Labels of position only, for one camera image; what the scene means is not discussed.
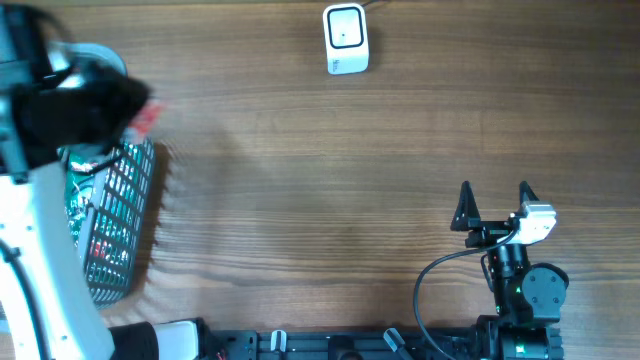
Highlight black right camera cable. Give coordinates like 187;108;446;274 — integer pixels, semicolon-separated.
412;227;522;360

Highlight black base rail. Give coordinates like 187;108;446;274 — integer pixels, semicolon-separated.
199;327;565;360

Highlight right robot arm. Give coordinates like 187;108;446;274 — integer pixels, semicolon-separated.
450;181;569;359

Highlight white barcode scanner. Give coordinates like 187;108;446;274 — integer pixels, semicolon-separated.
322;3;370;75

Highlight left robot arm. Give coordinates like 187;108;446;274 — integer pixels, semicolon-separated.
1;3;206;359

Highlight green 3M gloves bag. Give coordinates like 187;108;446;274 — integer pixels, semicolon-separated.
61;149;98;247

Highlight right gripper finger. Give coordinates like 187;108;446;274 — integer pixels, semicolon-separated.
450;181;481;232
519;181;539;205

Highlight grey plastic mesh basket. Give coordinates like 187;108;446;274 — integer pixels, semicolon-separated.
58;137;156;309

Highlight small red snack box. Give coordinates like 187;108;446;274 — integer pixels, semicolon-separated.
121;99;165;145

